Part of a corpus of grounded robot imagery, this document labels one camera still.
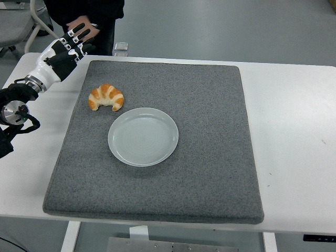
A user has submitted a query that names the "white table leg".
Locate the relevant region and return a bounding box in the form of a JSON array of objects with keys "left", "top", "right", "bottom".
[
  {"left": 262, "top": 232, "right": 278, "bottom": 252},
  {"left": 60, "top": 222, "right": 82, "bottom": 252}
]

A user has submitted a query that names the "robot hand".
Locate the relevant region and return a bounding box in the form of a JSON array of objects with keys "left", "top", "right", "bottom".
[{"left": 27, "top": 23, "right": 97, "bottom": 88}]

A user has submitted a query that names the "pale grey round plate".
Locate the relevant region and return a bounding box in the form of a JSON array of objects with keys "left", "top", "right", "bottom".
[{"left": 108, "top": 107, "right": 180, "bottom": 167}]

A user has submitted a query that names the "grey office chair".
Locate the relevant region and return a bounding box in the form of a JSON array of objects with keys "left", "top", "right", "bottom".
[{"left": 0, "top": 0, "right": 61, "bottom": 59}]

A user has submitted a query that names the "thin black floor cable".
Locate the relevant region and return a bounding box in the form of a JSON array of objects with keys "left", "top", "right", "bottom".
[{"left": 0, "top": 236, "right": 26, "bottom": 252}]

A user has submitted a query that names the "grey felt mat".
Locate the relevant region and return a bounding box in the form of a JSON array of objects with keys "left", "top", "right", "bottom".
[{"left": 42, "top": 60, "right": 265, "bottom": 225}]

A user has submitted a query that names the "golden croissant bread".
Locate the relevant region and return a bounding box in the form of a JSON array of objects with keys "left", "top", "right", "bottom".
[{"left": 88, "top": 83, "right": 124, "bottom": 112}]

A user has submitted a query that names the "person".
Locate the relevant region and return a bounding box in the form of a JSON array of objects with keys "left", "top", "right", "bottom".
[{"left": 43, "top": 0, "right": 125, "bottom": 57}]

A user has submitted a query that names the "white under-table bracket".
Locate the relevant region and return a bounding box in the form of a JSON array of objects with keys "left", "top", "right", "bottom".
[{"left": 129, "top": 225, "right": 150, "bottom": 240}]

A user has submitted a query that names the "black table control panel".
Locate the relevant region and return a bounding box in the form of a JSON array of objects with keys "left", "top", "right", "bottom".
[{"left": 302, "top": 234, "right": 336, "bottom": 243}]

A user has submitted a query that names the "person's hand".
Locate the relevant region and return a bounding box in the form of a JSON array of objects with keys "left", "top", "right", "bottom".
[{"left": 65, "top": 15, "right": 101, "bottom": 43}]

